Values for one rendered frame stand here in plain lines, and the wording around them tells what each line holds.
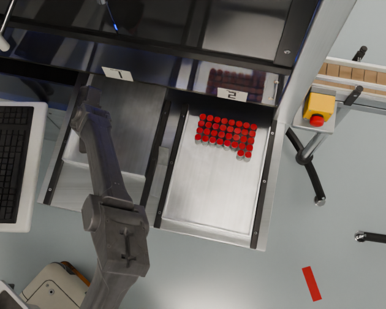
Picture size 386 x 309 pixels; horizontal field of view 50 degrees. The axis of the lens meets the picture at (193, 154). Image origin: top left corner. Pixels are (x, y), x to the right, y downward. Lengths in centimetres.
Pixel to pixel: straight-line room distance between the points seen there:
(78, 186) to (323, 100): 76
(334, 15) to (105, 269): 61
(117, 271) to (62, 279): 125
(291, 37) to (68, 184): 78
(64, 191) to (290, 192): 125
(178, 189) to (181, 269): 91
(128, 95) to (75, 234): 104
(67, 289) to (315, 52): 141
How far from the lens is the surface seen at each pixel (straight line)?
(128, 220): 72
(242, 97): 119
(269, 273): 211
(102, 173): 81
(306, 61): 99
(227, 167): 126
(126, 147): 130
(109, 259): 66
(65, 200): 130
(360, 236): 220
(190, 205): 123
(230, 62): 103
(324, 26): 88
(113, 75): 126
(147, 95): 135
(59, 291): 192
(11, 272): 231
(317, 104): 120
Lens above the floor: 209
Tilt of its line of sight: 73 degrees down
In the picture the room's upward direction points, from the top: 6 degrees counter-clockwise
